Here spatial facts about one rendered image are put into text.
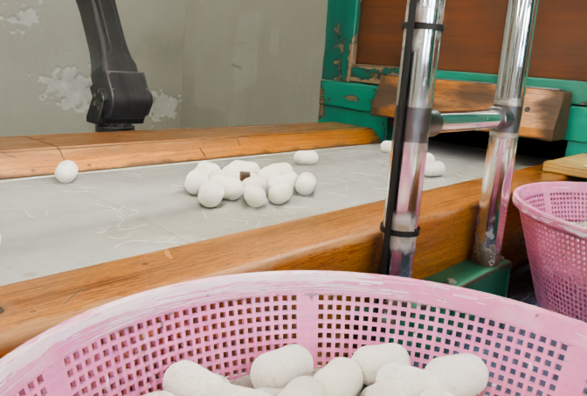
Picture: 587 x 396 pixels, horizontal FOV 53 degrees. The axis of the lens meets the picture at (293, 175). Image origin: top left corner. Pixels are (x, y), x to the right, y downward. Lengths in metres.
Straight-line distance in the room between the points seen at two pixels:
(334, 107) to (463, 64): 0.26
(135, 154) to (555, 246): 0.45
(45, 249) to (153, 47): 2.51
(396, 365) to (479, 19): 0.78
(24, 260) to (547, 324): 0.30
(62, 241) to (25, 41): 2.23
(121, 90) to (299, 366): 0.73
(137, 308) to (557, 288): 0.36
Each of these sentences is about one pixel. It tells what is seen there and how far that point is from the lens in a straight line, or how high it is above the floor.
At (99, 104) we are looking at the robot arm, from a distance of 0.97.
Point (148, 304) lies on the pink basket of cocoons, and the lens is 0.27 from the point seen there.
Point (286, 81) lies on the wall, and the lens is 2.42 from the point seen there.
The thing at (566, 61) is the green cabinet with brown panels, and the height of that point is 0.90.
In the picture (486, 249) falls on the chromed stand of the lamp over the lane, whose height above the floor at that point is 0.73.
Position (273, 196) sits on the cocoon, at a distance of 0.54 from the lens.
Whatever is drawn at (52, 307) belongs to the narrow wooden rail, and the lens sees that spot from 0.27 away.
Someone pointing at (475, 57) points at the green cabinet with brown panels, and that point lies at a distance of 0.99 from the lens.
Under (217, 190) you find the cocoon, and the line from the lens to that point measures 0.52.
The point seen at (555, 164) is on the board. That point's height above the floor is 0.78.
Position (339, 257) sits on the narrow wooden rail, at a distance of 0.38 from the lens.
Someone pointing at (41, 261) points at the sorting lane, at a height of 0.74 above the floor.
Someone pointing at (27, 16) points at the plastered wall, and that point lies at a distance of 2.65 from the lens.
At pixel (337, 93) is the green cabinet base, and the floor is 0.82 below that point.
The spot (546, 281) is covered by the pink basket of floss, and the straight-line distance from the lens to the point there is 0.54.
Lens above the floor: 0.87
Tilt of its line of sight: 11 degrees down
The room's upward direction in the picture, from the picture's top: 4 degrees clockwise
